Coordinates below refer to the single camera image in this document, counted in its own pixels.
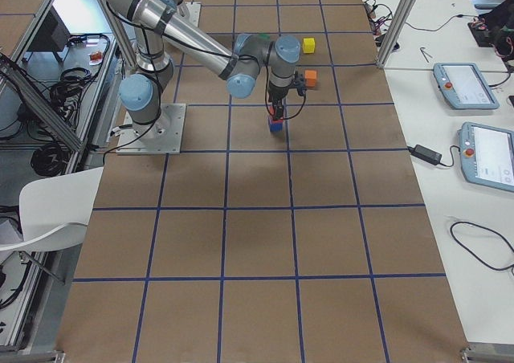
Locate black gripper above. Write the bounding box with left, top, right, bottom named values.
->
left=267, top=82, right=292, bottom=118

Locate red wooden block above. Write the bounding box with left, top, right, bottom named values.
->
left=268, top=115, right=284, bottom=124

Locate blue wooden block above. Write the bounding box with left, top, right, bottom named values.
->
left=268, top=119, right=284, bottom=133

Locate orange wooden block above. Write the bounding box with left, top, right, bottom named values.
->
left=304, top=70, right=318, bottom=88

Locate yellow wooden block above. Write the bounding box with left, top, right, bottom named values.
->
left=302, top=37, right=316, bottom=55

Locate black power adapter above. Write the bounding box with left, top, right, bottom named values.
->
left=410, top=145, right=442, bottom=165

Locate far teach pendant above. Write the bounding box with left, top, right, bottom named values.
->
left=433, top=63, right=500, bottom=110

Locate teach pendant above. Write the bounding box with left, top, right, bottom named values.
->
left=459, top=122, right=513, bottom=192
left=433, top=63, right=500, bottom=110

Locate orange snack packet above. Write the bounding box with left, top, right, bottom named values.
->
left=89, top=51, right=102, bottom=62

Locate near teach pendant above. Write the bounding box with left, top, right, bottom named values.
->
left=459, top=122, right=513, bottom=192

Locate white chair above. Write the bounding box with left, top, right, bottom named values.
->
left=1, top=167, right=104, bottom=252

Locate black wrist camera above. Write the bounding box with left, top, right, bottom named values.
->
left=292, top=71, right=308, bottom=97

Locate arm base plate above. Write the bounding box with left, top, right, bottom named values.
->
left=177, top=2, right=202, bottom=27
left=116, top=104, right=187, bottom=155

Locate circuit board with wires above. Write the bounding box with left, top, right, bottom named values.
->
left=363, top=0, right=394, bottom=47

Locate aluminium frame post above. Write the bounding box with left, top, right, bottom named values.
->
left=376, top=0, right=416, bottom=69

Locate black loose cable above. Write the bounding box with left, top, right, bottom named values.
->
left=449, top=219, right=514, bottom=271

